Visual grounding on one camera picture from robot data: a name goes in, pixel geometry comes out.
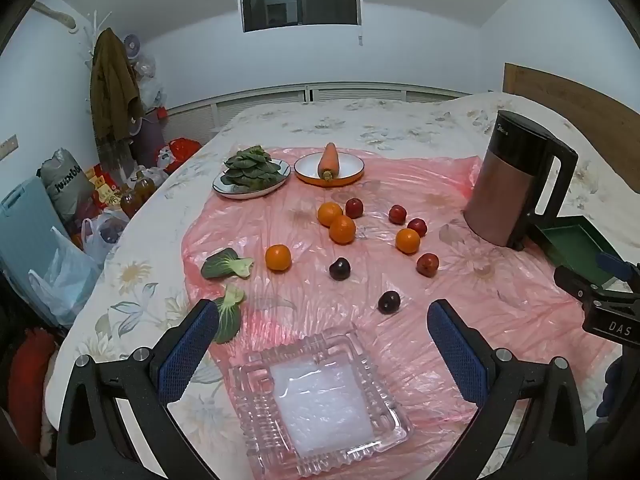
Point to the small red tag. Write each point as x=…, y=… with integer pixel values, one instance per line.
x=161, y=111

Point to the white plastic bag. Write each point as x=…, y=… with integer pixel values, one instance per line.
x=102, y=232

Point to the translucent plastic bag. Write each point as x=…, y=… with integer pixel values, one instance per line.
x=62, y=280

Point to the amber bottle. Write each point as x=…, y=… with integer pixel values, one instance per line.
x=129, y=202
x=143, y=187

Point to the bok choy leaf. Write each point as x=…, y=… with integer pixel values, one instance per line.
x=227, y=265
x=229, y=312

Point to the clear plastic bag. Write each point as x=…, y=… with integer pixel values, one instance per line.
x=147, y=67

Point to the grey printed bag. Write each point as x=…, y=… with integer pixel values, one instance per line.
x=67, y=180

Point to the purple storage bin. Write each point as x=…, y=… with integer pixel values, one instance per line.
x=150, y=137

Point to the white oval plate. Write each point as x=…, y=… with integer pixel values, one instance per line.
x=225, y=191

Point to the small red apple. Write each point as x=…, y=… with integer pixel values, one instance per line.
x=397, y=214
x=427, y=264
x=354, y=208
x=417, y=226

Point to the wall outlet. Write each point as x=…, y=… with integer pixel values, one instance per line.
x=7, y=145

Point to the red cloth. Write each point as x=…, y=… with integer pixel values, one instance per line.
x=27, y=365

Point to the white coat rack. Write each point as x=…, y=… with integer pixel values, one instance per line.
x=92, y=25

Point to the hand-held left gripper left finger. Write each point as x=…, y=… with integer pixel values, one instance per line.
x=187, y=355

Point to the wooden headboard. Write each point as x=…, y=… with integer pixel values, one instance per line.
x=575, y=95

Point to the red yellow carton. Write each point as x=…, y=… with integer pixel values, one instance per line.
x=102, y=185

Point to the person's right hand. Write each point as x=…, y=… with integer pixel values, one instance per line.
x=614, y=387

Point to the clear glass tray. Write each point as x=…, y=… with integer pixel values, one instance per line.
x=320, y=400

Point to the carrot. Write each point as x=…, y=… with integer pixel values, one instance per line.
x=330, y=160

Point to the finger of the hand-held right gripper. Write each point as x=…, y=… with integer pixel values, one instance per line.
x=575, y=285
x=612, y=262

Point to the orange rimmed plate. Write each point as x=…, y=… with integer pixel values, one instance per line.
x=350, y=165

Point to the green rectangular tray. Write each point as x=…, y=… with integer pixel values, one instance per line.
x=575, y=247

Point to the red printed bag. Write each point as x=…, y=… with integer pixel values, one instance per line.
x=177, y=152

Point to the olive brown coat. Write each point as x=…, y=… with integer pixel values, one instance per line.
x=112, y=90

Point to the copper black electric kettle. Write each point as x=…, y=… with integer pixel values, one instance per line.
x=500, y=195

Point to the beige curved pipe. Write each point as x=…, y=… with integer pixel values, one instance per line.
x=57, y=16

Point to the pile of green leaves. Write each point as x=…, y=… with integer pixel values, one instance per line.
x=250, y=165

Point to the pink plastic sheet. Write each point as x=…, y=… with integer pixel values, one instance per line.
x=500, y=320

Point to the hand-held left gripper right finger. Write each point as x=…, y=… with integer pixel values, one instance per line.
x=457, y=355

